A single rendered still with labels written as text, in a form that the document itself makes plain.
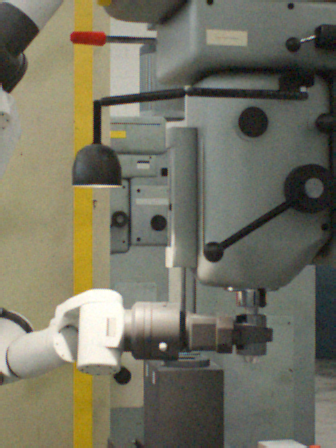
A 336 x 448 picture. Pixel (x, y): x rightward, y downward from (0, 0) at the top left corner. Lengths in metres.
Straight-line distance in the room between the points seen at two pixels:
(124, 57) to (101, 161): 9.42
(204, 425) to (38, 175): 1.55
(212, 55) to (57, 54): 1.87
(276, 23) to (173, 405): 0.73
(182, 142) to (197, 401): 0.54
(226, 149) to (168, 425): 0.59
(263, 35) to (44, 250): 1.87
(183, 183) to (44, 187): 1.74
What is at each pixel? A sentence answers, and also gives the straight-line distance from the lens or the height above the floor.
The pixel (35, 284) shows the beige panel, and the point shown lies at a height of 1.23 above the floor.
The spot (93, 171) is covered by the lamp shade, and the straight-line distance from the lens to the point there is 1.39.
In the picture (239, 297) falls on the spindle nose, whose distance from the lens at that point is 1.50.
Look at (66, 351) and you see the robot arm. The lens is 1.57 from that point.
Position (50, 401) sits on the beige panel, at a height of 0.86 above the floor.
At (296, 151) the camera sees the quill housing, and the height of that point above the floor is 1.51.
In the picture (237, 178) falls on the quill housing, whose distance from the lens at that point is 1.41.
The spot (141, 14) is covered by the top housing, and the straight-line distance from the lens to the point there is 1.56.
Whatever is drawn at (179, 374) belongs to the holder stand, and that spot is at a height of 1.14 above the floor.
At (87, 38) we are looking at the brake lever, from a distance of 1.58.
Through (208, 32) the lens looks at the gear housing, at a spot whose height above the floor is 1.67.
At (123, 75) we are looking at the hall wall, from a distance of 10.77.
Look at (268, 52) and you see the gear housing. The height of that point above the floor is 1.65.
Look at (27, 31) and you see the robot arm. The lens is 1.88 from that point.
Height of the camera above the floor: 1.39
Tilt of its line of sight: 1 degrees up
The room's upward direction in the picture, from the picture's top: straight up
